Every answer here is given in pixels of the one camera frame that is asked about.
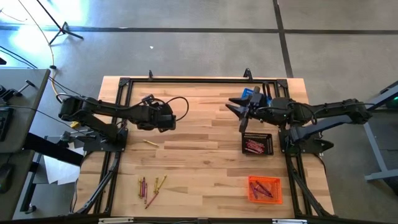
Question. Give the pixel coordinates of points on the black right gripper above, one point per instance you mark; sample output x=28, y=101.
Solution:
x=261, y=109

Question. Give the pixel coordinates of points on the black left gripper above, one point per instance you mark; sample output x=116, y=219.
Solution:
x=154, y=113

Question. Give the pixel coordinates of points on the blue plastic basket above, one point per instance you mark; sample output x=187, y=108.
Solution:
x=246, y=92

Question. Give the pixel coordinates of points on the yellow crayon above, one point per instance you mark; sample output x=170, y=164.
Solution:
x=155, y=185
x=161, y=183
x=139, y=188
x=150, y=143

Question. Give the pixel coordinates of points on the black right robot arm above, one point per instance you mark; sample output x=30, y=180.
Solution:
x=326, y=123

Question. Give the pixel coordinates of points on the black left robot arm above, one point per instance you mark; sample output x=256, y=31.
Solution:
x=102, y=109

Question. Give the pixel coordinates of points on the black plastic basket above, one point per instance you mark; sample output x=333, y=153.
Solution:
x=269, y=137

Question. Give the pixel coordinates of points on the orange plastic basket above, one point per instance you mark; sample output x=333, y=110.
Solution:
x=276, y=199

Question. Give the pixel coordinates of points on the black desk crossbar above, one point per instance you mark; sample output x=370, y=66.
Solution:
x=53, y=149

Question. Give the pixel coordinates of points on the white paper sheets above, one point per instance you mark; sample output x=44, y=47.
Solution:
x=59, y=171

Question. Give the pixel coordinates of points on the black tripod stand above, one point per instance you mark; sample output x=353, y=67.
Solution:
x=63, y=29

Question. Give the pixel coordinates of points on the grey metal stand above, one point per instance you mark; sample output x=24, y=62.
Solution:
x=374, y=146

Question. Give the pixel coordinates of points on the black desk clamp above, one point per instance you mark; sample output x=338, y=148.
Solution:
x=12, y=91

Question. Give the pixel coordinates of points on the black keyboard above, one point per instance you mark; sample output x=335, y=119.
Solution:
x=5, y=124

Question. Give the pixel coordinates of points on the green-lit device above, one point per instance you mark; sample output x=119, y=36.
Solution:
x=394, y=101

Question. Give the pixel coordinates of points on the black computer mouse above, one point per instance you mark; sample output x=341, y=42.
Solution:
x=6, y=177

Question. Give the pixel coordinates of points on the dark grey desk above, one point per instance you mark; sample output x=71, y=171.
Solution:
x=15, y=202

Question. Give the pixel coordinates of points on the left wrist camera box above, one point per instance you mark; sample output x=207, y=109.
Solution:
x=168, y=122

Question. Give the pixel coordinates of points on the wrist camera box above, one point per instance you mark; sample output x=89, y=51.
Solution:
x=168, y=122
x=257, y=100

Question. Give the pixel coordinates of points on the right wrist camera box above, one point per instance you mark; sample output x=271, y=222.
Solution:
x=257, y=100

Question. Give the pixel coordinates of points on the black frame clamp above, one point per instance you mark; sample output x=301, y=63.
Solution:
x=150, y=74
x=247, y=74

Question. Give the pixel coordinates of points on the black aluminium table frame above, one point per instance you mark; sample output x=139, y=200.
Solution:
x=202, y=80

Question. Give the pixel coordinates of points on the silver bracket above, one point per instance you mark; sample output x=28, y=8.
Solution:
x=289, y=221
x=115, y=220

